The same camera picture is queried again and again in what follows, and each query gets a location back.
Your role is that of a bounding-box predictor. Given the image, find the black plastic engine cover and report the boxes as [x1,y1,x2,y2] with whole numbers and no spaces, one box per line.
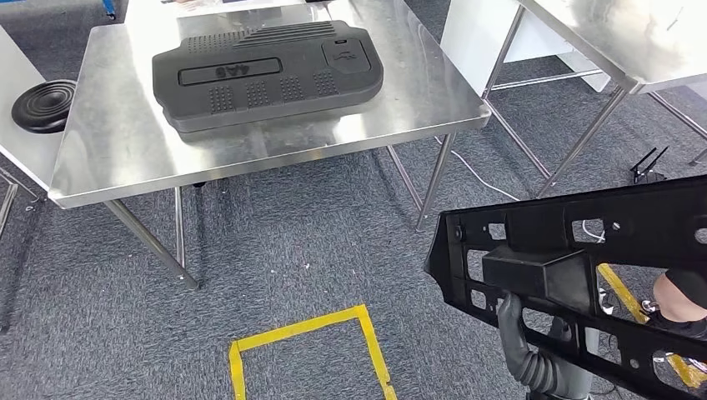
[152,20,385,133]

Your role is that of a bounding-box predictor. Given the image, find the small black floor stand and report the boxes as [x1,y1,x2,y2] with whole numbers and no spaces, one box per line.
[630,146,669,185]

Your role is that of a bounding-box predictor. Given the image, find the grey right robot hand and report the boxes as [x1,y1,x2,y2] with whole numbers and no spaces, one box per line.
[495,292,596,400]

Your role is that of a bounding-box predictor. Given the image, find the black round ribbed disc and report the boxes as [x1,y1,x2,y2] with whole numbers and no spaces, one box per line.
[11,79,78,135]

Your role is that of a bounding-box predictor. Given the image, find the steel workbench table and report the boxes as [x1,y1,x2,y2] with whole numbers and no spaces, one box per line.
[48,0,493,291]
[483,0,707,200]

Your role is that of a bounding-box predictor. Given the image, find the yellow floor tape square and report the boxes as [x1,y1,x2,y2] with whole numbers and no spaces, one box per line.
[596,263,707,390]
[228,304,399,400]

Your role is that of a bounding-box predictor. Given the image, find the person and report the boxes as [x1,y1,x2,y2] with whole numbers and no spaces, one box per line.
[640,267,707,341]

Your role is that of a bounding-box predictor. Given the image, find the black plastic bracket part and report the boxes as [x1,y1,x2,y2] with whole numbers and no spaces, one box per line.
[424,175,707,400]

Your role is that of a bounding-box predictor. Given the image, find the white floor cable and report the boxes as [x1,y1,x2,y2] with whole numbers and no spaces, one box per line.
[433,135,606,244]

